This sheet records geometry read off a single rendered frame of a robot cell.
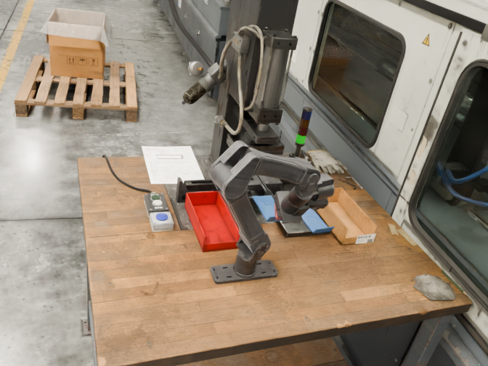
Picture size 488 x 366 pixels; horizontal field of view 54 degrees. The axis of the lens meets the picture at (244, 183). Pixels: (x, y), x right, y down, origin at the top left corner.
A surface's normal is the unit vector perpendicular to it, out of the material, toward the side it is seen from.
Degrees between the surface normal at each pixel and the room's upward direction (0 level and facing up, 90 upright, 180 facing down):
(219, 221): 0
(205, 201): 90
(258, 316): 0
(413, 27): 90
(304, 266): 0
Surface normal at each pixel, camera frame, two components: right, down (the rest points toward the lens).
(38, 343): 0.15, -0.85
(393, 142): -0.95, 0.01
